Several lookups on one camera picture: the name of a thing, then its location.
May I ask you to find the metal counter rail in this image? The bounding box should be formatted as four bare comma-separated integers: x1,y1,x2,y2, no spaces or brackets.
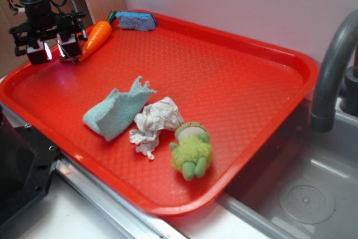
0,101,191,239

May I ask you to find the grey faucet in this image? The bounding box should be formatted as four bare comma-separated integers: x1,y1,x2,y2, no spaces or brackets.
309,10,357,132

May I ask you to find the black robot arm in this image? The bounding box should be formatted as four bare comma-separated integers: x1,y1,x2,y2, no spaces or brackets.
7,0,88,65

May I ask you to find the dark faucet handle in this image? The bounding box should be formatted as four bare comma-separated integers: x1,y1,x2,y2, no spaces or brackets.
340,50,357,116

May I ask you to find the grey sink basin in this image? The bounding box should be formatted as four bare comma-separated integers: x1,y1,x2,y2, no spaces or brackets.
218,101,357,238

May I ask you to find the crumpled white paper towel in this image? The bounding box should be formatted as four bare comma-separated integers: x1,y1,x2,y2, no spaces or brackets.
129,97,183,160

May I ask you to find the orange toy carrot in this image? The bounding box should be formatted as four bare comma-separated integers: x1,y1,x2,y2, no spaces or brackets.
78,10,117,62

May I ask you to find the red plastic tray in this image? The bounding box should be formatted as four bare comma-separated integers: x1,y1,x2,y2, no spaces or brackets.
1,14,318,216

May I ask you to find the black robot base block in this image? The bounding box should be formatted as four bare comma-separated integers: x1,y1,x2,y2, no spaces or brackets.
1,111,59,229

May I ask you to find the blue sponge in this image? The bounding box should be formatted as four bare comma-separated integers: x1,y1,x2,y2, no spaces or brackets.
116,11,157,31

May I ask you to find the green plush frog toy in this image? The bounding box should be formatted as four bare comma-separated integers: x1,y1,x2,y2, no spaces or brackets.
169,121,213,181

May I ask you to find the light blue cloth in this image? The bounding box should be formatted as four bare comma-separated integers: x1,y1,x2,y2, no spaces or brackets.
82,76,156,142

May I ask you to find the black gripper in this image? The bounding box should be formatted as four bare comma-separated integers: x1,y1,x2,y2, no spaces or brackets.
8,11,88,65

